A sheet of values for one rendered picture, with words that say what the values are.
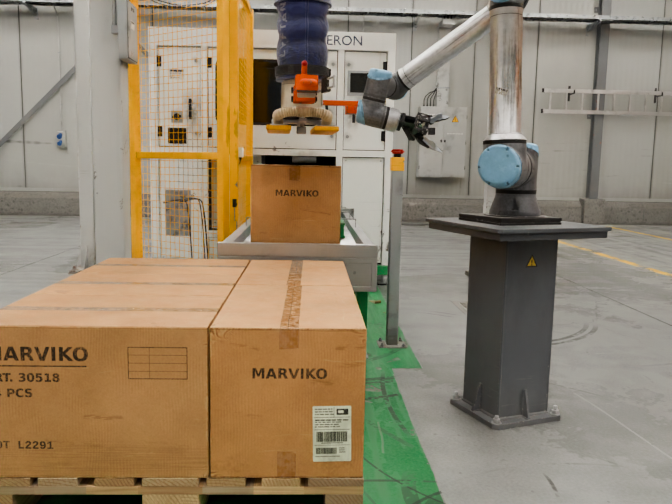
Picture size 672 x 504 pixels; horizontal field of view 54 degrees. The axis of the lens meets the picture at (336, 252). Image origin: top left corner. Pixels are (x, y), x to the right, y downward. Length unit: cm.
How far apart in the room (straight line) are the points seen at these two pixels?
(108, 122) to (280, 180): 116
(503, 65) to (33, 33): 1089
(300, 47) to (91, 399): 161
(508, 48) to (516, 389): 124
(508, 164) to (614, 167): 1060
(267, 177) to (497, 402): 135
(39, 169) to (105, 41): 887
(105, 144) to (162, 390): 218
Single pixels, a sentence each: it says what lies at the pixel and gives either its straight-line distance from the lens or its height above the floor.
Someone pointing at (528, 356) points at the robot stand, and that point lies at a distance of 263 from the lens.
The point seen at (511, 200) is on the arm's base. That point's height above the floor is 84.
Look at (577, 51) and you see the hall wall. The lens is 1277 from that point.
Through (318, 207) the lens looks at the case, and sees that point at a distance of 295.
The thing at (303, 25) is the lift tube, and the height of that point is 150.
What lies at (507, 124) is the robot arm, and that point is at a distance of 240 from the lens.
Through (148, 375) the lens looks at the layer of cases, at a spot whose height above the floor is 42.
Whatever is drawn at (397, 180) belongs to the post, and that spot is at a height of 88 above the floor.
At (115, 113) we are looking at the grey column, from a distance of 374.
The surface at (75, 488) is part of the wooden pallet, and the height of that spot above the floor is 12.
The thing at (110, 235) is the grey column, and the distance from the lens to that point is 376.
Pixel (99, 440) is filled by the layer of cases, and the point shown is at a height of 25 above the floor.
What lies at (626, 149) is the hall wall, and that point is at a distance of 1302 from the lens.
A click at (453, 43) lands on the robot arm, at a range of 266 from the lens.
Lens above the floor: 95
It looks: 7 degrees down
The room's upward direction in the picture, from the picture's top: 1 degrees clockwise
